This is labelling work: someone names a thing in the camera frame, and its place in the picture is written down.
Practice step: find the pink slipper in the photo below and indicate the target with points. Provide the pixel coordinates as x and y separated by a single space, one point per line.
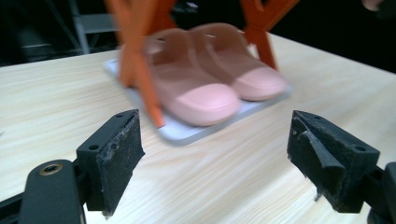
199 99
258 82

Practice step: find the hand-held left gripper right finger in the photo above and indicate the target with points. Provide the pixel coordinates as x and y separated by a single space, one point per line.
330 158

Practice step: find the grey metal chair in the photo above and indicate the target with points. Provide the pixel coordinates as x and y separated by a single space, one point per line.
84 25

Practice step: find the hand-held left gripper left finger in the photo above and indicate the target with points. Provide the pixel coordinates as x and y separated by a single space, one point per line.
116 155

